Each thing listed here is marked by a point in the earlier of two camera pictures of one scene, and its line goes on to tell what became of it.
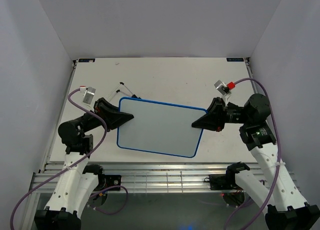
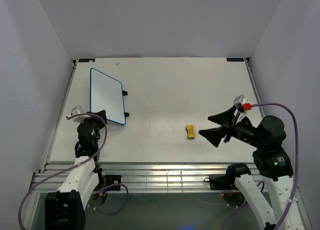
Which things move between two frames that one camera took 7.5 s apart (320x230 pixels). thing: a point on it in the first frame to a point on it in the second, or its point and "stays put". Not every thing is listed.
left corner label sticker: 86,60 stays put
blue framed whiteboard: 160,127 to 106,93
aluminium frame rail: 151,178 stays put
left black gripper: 111,114 to 93,119
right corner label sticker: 235,59 stays put
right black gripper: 215,118 to 224,119
